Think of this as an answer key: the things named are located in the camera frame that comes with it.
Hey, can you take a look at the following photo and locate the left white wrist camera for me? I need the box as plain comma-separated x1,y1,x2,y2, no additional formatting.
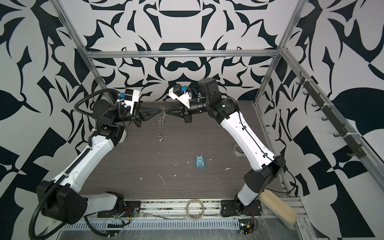
117,89,141,114

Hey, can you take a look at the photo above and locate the clear tape roll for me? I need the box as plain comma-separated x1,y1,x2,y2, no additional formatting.
186,199,205,221

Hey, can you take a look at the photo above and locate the small white tape roll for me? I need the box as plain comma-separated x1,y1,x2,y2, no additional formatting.
233,144,246,158

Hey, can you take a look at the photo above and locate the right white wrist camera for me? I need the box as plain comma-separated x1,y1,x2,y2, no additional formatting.
168,84,192,109

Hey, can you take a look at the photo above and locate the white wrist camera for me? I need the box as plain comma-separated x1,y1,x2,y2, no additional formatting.
168,84,192,109
117,89,141,114

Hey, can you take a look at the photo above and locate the white slotted cable duct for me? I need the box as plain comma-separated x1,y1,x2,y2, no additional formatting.
59,219,241,231

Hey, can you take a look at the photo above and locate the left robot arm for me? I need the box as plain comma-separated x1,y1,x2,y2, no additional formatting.
29,99,162,232

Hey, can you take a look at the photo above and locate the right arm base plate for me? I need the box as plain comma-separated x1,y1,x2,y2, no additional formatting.
220,199,262,218

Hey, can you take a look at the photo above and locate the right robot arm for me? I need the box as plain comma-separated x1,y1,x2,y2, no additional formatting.
166,78,286,208

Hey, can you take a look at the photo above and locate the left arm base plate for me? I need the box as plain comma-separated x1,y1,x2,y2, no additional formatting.
97,201,141,218

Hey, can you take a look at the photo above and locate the beige foam pad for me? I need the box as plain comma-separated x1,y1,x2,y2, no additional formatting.
258,190,298,230

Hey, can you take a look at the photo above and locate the black wall hook rack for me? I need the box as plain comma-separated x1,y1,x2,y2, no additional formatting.
297,74,367,159

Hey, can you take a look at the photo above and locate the blue owl eraser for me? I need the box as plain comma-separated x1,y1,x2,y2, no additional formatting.
195,156,205,168

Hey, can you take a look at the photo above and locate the green circuit board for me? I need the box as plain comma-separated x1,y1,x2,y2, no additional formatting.
239,220,255,235

